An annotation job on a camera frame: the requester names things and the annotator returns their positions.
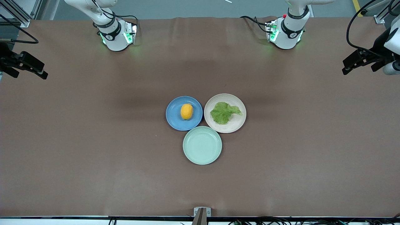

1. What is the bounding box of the aluminium frame profile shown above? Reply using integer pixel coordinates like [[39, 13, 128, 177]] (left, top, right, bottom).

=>
[[373, 0, 400, 24], [0, 0, 32, 28]]

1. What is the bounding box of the black left arm base cable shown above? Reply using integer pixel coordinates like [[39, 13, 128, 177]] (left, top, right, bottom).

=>
[[240, 15, 270, 33]]

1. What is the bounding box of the blue round plate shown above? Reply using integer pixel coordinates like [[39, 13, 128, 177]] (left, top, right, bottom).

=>
[[166, 96, 203, 131]]

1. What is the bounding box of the black arm base cable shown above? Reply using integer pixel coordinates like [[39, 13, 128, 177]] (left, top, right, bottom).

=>
[[117, 14, 140, 23], [240, 15, 270, 33]]

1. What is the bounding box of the yellow lemon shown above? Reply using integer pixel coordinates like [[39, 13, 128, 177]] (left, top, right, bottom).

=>
[[180, 103, 193, 120]]

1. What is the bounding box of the brown table cover sheet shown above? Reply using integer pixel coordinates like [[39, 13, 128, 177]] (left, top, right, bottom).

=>
[[0, 16, 400, 218]]

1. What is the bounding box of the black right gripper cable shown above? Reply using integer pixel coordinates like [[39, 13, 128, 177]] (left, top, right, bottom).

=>
[[0, 22, 39, 44]]

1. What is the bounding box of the mint green round plate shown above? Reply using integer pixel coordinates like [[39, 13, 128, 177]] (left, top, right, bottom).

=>
[[182, 126, 223, 165]]

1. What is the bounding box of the beige round plate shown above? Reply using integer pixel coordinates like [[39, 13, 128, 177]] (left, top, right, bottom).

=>
[[204, 93, 247, 134]]

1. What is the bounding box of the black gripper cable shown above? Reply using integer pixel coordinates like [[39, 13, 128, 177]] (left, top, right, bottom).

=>
[[0, 22, 39, 44], [346, 0, 391, 58]]

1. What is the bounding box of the green lettuce leaf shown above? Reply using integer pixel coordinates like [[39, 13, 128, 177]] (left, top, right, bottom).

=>
[[210, 102, 243, 125]]

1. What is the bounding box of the black right arm base cable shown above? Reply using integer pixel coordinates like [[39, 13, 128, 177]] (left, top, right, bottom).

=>
[[117, 14, 140, 23]]

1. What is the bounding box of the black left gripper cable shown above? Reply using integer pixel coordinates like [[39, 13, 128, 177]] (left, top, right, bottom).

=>
[[346, 0, 391, 58]]

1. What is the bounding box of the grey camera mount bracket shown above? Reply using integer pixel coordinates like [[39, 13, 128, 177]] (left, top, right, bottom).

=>
[[191, 207, 212, 225]]

